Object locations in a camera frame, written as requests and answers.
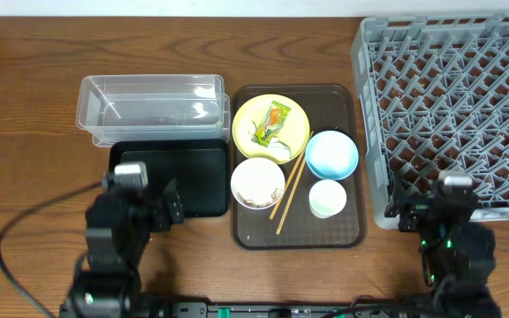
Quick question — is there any green snack wrapper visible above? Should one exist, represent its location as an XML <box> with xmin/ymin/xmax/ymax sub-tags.
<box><xmin>252</xmin><ymin>101</ymin><xmax>291</xmax><ymax>147</ymax></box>

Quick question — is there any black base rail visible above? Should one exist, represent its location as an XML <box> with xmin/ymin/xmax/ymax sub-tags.
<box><xmin>148</xmin><ymin>301</ymin><xmax>419</xmax><ymax>318</ymax></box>

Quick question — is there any grey dishwasher rack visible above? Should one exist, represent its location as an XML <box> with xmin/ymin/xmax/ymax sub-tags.
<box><xmin>351</xmin><ymin>13</ymin><xmax>509</xmax><ymax>229</ymax></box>

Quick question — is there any yellow plate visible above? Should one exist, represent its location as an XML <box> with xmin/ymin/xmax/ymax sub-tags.
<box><xmin>232</xmin><ymin>94</ymin><xmax>310</xmax><ymax>164</ymax></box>

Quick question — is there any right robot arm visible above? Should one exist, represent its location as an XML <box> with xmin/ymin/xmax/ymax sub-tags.
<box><xmin>385</xmin><ymin>189</ymin><xmax>502</xmax><ymax>317</ymax></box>

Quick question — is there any brown serving tray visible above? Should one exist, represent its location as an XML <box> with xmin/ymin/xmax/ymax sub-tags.
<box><xmin>230</xmin><ymin>84</ymin><xmax>367</xmax><ymax>250</ymax></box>

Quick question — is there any lower wooden chopstick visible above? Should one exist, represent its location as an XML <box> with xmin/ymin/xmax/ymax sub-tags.
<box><xmin>276</xmin><ymin>155</ymin><xmax>306</xmax><ymax>235</ymax></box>

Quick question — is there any wooden chopstick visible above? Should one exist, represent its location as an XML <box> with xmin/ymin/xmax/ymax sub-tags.
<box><xmin>276</xmin><ymin>155</ymin><xmax>306</xmax><ymax>235</ymax></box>
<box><xmin>270</xmin><ymin>141</ymin><xmax>308</xmax><ymax>220</ymax></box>

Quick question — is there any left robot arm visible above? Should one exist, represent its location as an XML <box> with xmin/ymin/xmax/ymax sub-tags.
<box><xmin>59</xmin><ymin>179</ymin><xmax>184</xmax><ymax>318</ymax></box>

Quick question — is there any upper wooden chopstick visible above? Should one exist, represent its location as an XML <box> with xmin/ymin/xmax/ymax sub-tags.
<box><xmin>270</xmin><ymin>141</ymin><xmax>308</xmax><ymax>220</ymax></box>

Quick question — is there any white cup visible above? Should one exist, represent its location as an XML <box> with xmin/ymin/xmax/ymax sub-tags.
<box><xmin>308</xmin><ymin>179</ymin><xmax>347</xmax><ymax>219</ymax></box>

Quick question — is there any black waste tray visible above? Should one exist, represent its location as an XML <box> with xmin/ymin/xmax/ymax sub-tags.
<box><xmin>109</xmin><ymin>139</ymin><xmax>229</xmax><ymax>217</ymax></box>

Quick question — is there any clear plastic bin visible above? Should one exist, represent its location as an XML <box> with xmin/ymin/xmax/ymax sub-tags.
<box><xmin>76</xmin><ymin>74</ymin><xmax>231</xmax><ymax>148</ymax></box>

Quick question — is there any light blue bowl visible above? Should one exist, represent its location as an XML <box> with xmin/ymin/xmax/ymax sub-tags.
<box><xmin>305</xmin><ymin>131</ymin><xmax>359</xmax><ymax>181</ymax></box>

